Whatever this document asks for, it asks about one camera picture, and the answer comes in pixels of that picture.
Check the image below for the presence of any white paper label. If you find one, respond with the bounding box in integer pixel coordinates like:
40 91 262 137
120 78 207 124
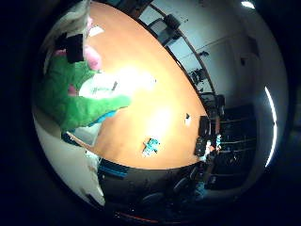
88 25 105 38

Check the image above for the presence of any black box device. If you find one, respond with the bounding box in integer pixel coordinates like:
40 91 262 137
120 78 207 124
199 116 212 137
194 137 207 157

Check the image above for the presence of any grey office chair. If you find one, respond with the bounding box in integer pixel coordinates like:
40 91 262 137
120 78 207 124
148 13 182 45

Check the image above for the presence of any black shelving unit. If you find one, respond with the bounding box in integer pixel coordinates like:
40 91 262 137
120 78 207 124
215 104 259 191

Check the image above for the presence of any ceiling light strip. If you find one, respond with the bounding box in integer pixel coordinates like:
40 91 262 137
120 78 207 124
263 86 278 169

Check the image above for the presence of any blue ribbed block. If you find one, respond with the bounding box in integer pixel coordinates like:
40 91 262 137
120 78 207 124
98 160 130 181

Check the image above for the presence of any teal black-spotted plush toy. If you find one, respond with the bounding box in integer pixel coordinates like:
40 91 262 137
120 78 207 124
141 137 161 158

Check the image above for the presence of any green and pink plush toy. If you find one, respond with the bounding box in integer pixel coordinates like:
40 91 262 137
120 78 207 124
35 17 133 133

